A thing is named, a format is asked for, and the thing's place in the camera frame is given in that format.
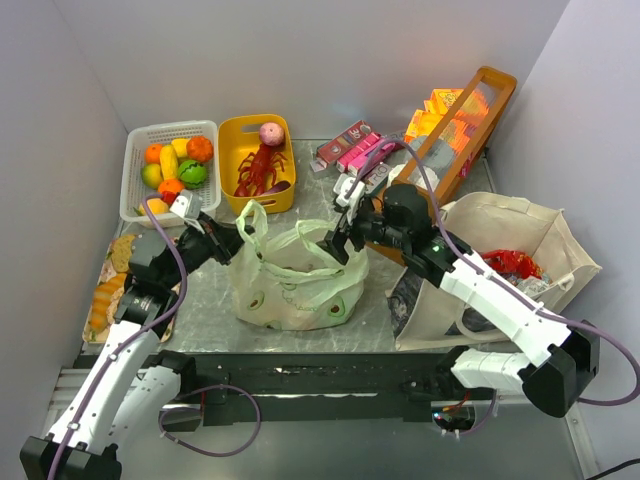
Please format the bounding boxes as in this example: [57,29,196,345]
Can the light green plastic bag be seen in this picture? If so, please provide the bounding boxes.
[227,200,369,331]

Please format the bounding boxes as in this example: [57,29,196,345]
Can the wooden snack tray box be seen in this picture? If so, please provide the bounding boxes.
[379,66,518,266]

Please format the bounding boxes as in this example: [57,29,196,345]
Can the large red snack bag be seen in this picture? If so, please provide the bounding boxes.
[481,249,543,279]

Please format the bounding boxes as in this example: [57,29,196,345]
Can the beige canvas tote bag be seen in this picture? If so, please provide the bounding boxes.
[387,192,601,351]

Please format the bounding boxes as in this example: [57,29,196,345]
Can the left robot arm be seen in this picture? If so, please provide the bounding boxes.
[20,214,254,479]

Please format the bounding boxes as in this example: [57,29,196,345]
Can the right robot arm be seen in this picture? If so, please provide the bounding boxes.
[319,179,600,418]

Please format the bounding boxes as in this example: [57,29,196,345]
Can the white black box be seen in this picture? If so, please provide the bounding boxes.
[363,163,403,195]

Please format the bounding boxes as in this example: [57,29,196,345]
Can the pink box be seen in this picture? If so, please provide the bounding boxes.
[336,134,383,175]

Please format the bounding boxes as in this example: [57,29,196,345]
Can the yellow toy mango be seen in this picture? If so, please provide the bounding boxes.
[137,198,169,216]

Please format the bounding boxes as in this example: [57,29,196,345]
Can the toy orange fruit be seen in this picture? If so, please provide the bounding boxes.
[157,178,185,196]

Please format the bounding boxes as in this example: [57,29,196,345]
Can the red toy lobster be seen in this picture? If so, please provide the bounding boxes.
[231,143,296,198]

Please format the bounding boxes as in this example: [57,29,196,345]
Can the dark red box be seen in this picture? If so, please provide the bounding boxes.
[310,120,374,173]

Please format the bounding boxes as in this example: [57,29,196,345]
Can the yellow plastic bin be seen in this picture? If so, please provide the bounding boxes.
[218,114,297,215]

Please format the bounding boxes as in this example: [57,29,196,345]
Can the yellow toy corn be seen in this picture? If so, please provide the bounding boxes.
[159,145,179,180]

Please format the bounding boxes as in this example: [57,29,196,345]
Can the orange toy pumpkin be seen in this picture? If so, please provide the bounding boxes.
[186,136,214,163]

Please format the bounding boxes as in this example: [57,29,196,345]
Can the toy bread slice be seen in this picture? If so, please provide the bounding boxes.
[110,234,136,273]

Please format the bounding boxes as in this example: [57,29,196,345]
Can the white plastic fruit basket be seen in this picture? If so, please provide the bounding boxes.
[119,120,221,227]

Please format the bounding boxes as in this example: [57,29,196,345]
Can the floral bread tray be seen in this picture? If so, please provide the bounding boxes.
[82,233,179,345]

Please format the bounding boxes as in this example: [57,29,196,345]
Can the pink toy onion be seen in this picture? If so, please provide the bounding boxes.
[259,122,285,147]

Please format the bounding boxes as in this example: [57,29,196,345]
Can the orange cracker boxes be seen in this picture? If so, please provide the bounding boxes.
[404,86,495,179]

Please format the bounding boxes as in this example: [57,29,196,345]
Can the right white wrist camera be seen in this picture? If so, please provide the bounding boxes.
[333,174,366,224]

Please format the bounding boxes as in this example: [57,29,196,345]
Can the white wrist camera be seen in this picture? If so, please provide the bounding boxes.
[170,189,205,234]
[333,174,366,224]

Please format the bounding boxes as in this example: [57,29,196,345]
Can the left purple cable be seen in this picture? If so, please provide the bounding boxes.
[47,193,262,480]

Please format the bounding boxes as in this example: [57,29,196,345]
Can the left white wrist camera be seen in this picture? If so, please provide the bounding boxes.
[170,189,205,234]

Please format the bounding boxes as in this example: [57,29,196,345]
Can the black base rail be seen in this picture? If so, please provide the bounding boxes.
[74,349,576,426]

